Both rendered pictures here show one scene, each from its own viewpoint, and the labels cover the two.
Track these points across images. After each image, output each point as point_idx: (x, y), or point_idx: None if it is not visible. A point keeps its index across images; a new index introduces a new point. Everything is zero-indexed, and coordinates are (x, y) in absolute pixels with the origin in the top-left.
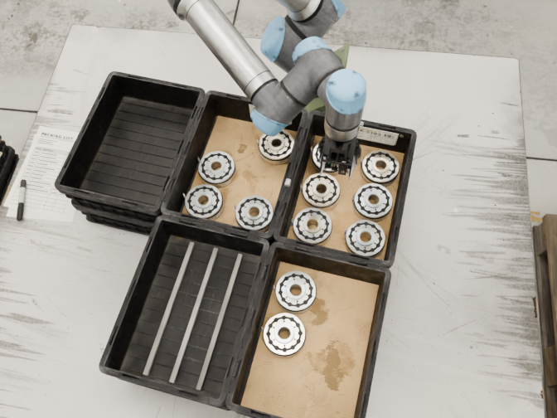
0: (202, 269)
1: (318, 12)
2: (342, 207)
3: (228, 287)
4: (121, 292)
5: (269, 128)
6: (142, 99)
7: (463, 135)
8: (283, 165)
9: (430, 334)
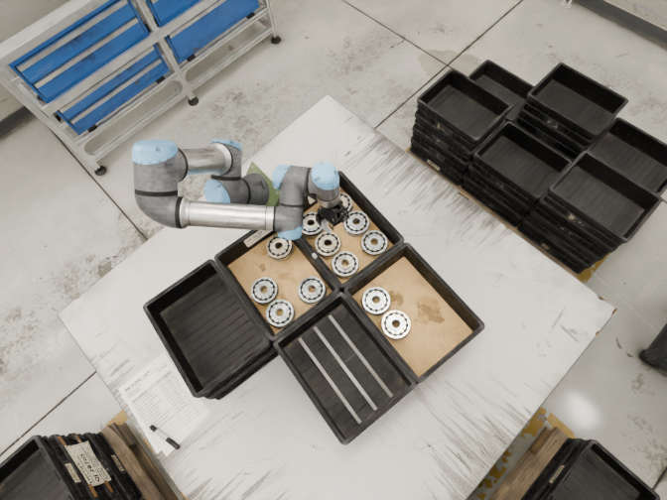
0: (321, 344)
1: (232, 158)
2: (345, 241)
3: (343, 336)
4: (286, 409)
5: (298, 233)
6: (174, 303)
7: (347, 153)
8: (294, 252)
9: (441, 254)
